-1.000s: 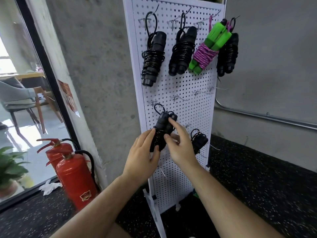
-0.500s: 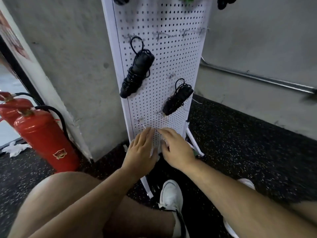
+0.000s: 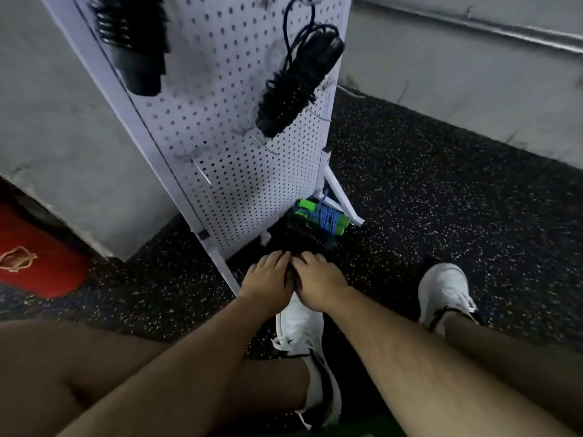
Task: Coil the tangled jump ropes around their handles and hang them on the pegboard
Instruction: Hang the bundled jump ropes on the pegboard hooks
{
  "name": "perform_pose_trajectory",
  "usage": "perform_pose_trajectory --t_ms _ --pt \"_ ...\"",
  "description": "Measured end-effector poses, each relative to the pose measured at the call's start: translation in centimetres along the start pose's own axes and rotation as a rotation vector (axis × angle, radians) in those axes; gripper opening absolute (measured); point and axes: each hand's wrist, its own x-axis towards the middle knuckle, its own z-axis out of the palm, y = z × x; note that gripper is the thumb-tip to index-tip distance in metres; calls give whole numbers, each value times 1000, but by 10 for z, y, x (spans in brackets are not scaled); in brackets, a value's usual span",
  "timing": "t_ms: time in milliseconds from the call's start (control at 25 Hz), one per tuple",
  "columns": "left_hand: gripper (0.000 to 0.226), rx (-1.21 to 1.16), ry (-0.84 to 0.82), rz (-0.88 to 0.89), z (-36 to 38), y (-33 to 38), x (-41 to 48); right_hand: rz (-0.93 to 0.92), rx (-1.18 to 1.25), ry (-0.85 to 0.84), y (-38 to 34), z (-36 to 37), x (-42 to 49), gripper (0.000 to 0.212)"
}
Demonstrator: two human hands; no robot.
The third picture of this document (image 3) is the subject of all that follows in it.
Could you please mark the white pegboard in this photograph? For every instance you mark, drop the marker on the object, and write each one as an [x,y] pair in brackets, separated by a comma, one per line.
[228,86]

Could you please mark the person's left hand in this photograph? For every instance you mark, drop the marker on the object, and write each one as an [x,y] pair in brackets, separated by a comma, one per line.
[266,285]

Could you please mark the metal conduit pipe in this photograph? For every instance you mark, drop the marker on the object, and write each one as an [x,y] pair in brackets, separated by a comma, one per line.
[483,22]

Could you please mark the person's left forearm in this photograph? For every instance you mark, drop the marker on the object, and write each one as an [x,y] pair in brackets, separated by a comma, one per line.
[173,377]

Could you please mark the person's right forearm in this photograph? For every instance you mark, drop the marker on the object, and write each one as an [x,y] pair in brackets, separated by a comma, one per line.
[428,377]

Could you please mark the person's right leg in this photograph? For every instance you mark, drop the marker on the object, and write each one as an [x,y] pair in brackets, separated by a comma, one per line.
[528,368]

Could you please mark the white pegboard stand foot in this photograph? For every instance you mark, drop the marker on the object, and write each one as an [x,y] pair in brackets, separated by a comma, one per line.
[219,264]
[342,200]

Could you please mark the white shoe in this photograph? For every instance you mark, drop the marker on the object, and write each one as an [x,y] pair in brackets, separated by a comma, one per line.
[444,288]
[305,337]

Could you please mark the metal pegboard hook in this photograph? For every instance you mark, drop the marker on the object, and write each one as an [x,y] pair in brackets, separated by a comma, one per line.
[202,168]
[260,141]
[348,89]

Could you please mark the red floor object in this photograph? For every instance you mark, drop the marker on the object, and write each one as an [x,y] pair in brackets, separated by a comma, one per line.
[36,259]

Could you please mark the person's right hand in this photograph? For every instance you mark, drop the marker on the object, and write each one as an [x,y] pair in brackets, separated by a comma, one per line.
[321,285]

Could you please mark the person's left leg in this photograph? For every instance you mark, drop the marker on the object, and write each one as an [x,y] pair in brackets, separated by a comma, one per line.
[55,368]

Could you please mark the white left shoe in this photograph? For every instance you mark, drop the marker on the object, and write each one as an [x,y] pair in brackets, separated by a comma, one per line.
[305,337]

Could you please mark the person's leg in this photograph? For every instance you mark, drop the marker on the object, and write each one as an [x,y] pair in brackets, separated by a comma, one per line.
[55,368]
[528,368]

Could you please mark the white right shoe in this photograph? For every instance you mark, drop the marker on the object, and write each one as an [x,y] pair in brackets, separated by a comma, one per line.
[444,288]

